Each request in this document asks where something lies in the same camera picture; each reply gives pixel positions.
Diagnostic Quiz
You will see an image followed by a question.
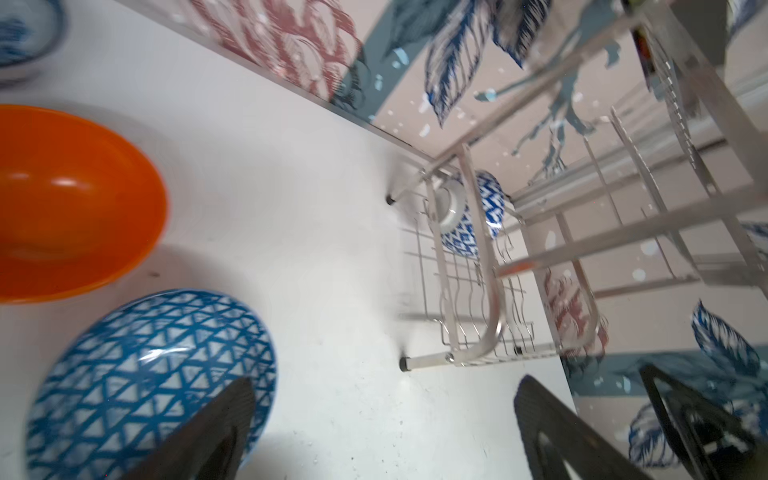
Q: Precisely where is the blue triangle pattern bowl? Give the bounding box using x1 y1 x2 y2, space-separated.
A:
25 289 278 479

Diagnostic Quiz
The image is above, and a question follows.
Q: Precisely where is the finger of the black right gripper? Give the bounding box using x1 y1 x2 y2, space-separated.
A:
640 364 762 479

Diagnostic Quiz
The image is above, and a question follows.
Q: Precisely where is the stainless steel dish rack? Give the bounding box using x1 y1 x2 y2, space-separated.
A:
385 0 768 373

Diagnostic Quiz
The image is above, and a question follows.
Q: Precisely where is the orange plastic bowl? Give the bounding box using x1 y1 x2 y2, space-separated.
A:
1 104 169 304

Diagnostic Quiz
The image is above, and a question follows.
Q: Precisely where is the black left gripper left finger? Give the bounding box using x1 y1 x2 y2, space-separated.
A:
123 378 255 479

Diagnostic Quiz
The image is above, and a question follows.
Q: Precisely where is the blue floral white bowl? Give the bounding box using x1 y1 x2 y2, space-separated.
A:
1 0 69 88

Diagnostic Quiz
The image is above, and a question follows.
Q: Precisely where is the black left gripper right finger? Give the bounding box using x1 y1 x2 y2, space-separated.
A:
514 375 647 479

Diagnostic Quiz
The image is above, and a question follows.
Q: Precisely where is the red patterned bowl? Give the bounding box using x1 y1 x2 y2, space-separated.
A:
433 170 508 259

